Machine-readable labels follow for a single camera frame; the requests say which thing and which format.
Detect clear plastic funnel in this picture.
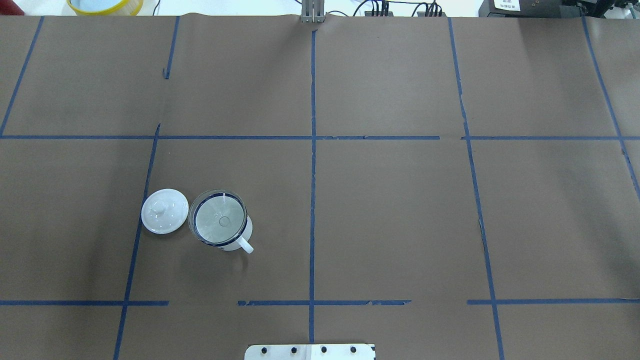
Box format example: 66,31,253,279
188,189,249,246

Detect white enamel mug blue rim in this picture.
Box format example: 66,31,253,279
192,192,255,255

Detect black device with label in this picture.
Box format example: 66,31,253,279
478,0,640,19

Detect yellow rimmed round container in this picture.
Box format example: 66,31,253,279
66,0,144,16

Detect red object at corner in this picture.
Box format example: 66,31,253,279
0,0,25,16

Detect grey metal bracket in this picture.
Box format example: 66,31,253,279
298,0,326,24

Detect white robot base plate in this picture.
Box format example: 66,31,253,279
244,343,377,360

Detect black cables at table edge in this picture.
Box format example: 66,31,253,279
327,0,445,18

